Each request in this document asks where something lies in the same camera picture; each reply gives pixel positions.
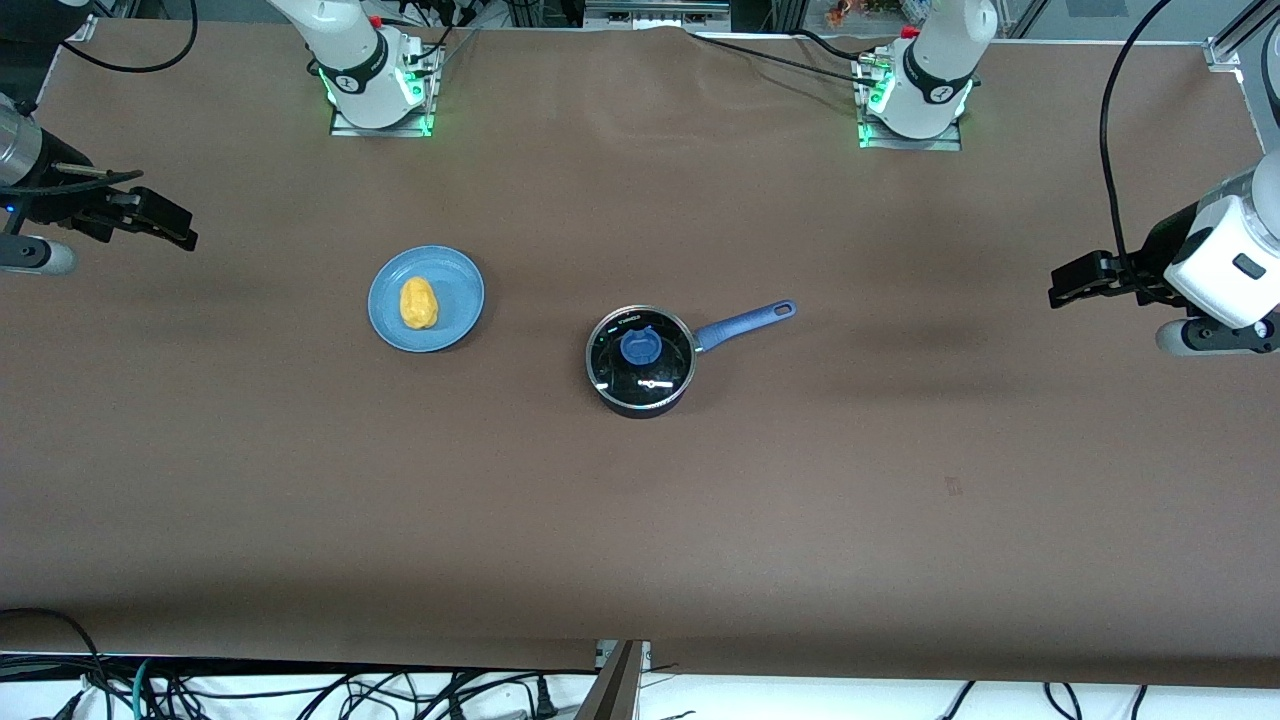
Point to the black power plug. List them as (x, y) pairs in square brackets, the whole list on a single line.
[(543, 700)]

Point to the aluminium profile post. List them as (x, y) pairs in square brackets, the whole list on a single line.
[(615, 690)]

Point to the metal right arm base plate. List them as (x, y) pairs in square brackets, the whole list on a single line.
[(425, 120)]

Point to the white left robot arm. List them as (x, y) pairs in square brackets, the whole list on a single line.
[(935, 60)]

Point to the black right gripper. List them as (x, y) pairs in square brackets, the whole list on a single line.
[(60, 200)]

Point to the silver metal bracket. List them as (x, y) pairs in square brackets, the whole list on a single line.
[(642, 655)]

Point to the glass lid with blue knob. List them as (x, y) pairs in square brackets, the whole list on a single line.
[(640, 348)]

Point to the yellow potato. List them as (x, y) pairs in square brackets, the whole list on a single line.
[(418, 304)]

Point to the blue round plate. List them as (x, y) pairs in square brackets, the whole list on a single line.
[(455, 290)]

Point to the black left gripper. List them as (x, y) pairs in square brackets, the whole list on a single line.
[(1163, 249)]

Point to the orange toy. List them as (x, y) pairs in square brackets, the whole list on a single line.
[(840, 12)]

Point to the brown table cover sheet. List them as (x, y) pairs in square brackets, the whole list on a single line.
[(640, 550)]

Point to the grey box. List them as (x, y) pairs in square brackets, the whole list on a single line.
[(650, 12)]

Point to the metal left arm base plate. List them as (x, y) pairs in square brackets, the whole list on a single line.
[(950, 142)]

